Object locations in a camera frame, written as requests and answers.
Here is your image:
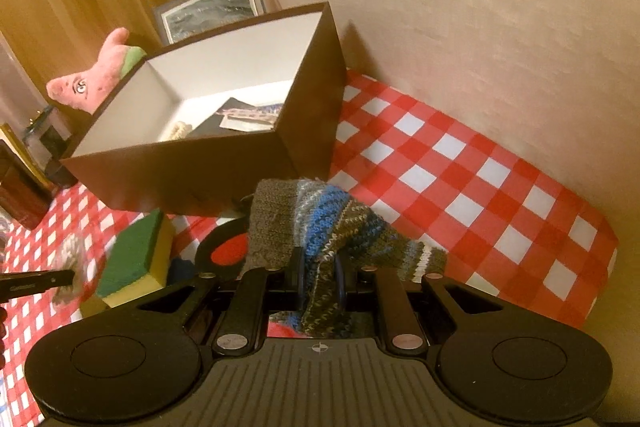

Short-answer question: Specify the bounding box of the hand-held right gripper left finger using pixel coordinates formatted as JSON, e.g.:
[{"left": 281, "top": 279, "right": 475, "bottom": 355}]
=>
[{"left": 134, "top": 247, "right": 307, "bottom": 356}]

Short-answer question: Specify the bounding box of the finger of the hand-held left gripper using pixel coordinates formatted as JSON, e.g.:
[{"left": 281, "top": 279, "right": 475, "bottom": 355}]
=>
[{"left": 0, "top": 269, "right": 76, "bottom": 303}]

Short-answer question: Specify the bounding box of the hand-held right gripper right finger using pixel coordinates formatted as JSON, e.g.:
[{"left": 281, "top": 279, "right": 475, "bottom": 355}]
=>
[{"left": 334, "top": 254, "right": 506, "bottom": 352}]

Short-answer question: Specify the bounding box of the striped knitted sock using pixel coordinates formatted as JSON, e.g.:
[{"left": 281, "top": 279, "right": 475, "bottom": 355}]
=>
[{"left": 248, "top": 177, "right": 448, "bottom": 339}]

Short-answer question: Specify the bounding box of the green yellow sponge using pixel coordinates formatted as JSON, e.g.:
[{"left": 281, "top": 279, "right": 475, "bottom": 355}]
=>
[{"left": 80, "top": 208, "right": 176, "bottom": 319}]

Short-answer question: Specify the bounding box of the blue cloth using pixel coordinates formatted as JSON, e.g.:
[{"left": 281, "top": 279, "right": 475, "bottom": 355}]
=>
[{"left": 167, "top": 257, "right": 198, "bottom": 285}]

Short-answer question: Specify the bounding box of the brown cardboard box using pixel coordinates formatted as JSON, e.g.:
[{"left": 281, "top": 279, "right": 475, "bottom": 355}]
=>
[{"left": 59, "top": 1, "right": 347, "bottom": 215}]

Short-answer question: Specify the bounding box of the clear plastic printed packet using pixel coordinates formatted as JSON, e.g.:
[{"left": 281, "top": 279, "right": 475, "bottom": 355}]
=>
[{"left": 217, "top": 103, "right": 286, "bottom": 132}]

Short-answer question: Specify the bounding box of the grey cloth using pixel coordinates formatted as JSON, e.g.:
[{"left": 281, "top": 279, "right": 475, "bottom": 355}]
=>
[{"left": 187, "top": 97, "right": 261, "bottom": 140}]

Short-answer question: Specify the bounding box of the black pad with red spot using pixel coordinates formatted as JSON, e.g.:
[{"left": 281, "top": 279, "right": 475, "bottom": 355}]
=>
[{"left": 195, "top": 219, "right": 256, "bottom": 280}]

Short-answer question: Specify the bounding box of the brown cylindrical canister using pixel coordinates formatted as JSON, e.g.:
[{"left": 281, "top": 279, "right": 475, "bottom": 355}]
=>
[{"left": 0, "top": 122, "right": 55, "bottom": 230}]

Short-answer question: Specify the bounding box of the red white checkered tablecloth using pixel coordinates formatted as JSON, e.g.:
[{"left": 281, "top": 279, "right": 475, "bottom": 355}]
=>
[{"left": 0, "top": 69, "right": 618, "bottom": 427}]

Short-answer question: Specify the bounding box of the dark glass jar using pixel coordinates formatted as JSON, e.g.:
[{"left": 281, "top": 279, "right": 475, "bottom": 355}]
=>
[{"left": 22, "top": 104, "right": 78, "bottom": 188}]

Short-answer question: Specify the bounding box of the pink star plush toy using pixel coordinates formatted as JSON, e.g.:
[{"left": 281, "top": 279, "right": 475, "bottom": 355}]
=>
[{"left": 46, "top": 27, "right": 148, "bottom": 114}]

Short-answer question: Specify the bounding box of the framed grey picture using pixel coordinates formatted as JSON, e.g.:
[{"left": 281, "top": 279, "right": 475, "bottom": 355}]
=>
[{"left": 152, "top": 0, "right": 266, "bottom": 46}]

